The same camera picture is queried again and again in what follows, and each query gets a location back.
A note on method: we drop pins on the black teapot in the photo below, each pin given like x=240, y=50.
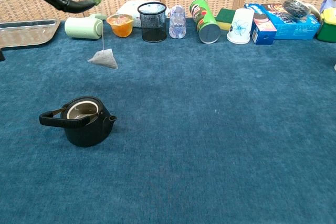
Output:
x=86, y=134

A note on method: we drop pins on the pale green lint roller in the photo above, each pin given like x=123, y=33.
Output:
x=81, y=27

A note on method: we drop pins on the stainless steel tray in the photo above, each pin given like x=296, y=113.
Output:
x=23, y=33

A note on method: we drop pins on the white wet wipes pack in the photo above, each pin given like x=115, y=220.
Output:
x=128, y=9

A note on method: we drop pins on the orange jelly cup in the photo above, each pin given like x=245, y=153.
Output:
x=122, y=28

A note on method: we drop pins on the black mesh pen holder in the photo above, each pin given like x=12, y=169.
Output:
x=153, y=24

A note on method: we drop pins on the clear plastic water bottle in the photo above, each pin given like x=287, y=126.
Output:
x=177, y=22

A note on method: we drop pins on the green chips can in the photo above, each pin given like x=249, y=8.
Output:
x=204, y=16

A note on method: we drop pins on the green yellow sponge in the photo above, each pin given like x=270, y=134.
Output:
x=223, y=15

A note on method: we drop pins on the white flower paper cup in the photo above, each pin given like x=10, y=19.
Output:
x=240, y=28

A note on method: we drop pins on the blue tablecloth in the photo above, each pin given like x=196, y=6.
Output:
x=210, y=129

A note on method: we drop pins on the blue pink cookie box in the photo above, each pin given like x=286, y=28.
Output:
x=262, y=28

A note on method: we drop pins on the yellow lid green container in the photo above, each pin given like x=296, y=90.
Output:
x=328, y=27

